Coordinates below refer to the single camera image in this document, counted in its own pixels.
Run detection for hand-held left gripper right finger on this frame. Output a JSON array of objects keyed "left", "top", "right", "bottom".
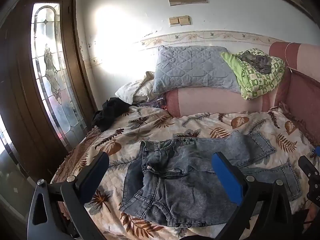
[{"left": 211, "top": 151, "right": 294, "bottom": 240}]

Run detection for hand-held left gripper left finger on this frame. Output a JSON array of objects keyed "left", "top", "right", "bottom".
[{"left": 26, "top": 151, "right": 110, "bottom": 240}]

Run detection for grey denim pants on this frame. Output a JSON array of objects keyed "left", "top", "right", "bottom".
[{"left": 119, "top": 131, "right": 303, "bottom": 228}]

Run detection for black garment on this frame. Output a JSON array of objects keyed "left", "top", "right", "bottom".
[{"left": 91, "top": 97, "right": 130, "bottom": 132}]

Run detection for pink upholstered headboard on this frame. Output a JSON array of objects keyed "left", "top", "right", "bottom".
[{"left": 269, "top": 41, "right": 320, "bottom": 145}]

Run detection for leaf print bedspread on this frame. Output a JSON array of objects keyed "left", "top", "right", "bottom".
[{"left": 50, "top": 105, "right": 320, "bottom": 240}]

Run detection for pink bolster pillow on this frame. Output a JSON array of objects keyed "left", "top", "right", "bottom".
[{"left": 164, "top": 87, "right": 278, "bottom": 118}]

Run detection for white crumpled cloth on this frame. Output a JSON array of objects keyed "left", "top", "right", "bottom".
[{"left": 115, "top": 71, "right": 165, "bottom": 105}]

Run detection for purple transparent plastic item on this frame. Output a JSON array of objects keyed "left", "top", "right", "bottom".
[{"left": 140, "top": 98, "right": 167, "bottom": 109}]

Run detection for green patterned blanket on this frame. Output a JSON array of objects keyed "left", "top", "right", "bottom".
[{"left": 220, "top": 48, "right": 286, "bottom": 100}]

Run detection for grey crumpled cloth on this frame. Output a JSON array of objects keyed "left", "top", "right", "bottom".
[{"left": 239, "top": 50, "right": 272, "bottom": 75}]

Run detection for stained glass door panel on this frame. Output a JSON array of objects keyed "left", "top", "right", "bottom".
[{"left": 30, "top": 2, "right": 88, "bottom": 145}]

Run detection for grey quilted pillow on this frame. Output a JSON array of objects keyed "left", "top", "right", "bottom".
[{"left": 152, "top": 45, "right": 242, "bottom": 94}]

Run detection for brown wooden door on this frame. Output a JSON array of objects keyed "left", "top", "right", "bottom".
[{"left": 0, "top": 0, "right": 98, "bottom": 180}]

